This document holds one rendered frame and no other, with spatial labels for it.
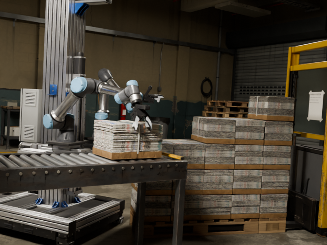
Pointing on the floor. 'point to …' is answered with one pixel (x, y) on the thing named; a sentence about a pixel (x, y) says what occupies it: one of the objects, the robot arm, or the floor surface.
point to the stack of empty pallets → (229, 112)
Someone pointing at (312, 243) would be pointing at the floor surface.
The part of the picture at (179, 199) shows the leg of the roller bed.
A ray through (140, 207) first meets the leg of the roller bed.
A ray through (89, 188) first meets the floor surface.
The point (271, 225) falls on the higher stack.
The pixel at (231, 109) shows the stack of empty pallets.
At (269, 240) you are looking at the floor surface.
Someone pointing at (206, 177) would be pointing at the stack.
